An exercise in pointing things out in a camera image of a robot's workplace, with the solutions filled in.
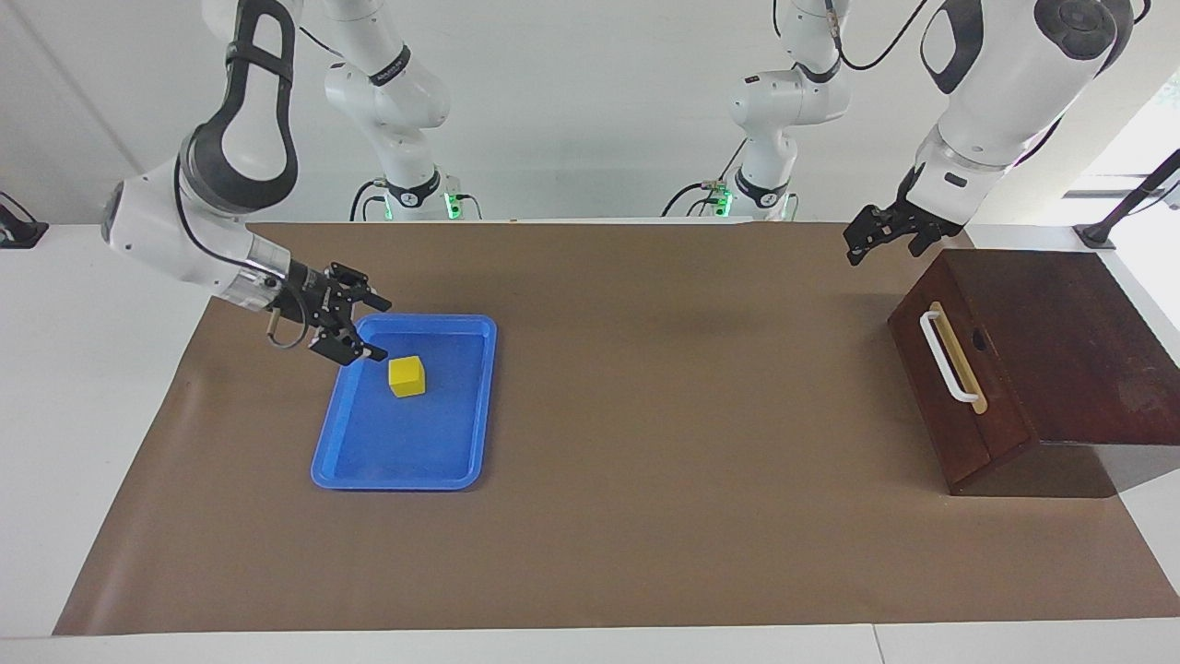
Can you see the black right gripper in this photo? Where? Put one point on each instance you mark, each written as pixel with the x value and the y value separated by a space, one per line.
pixel 323 300

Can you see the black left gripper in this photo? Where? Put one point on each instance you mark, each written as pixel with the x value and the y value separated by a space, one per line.
pixel 899 221

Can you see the yellow cube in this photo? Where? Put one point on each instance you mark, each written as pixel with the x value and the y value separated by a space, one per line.
pixel 407 376

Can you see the dark wooden drawer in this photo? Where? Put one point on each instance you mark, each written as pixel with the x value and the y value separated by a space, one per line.
pixel 1000 406

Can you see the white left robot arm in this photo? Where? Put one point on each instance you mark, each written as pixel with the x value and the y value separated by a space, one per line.
pixel 1005 92

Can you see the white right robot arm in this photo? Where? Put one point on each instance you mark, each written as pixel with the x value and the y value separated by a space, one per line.
pixel 166 231

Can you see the dark wooden drawer cabinet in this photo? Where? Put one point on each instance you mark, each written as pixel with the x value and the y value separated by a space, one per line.
pixel 1088 350

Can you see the blue plastic tray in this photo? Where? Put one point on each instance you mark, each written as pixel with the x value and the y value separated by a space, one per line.
pixel 433 433

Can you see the black clamp stand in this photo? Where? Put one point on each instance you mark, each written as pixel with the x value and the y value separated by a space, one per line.
pixel 1129 198

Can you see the brown table mat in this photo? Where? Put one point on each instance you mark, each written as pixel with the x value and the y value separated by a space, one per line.
pixel 645 461

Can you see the black table mount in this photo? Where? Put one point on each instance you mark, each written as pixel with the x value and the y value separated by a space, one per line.
pixel 18 231

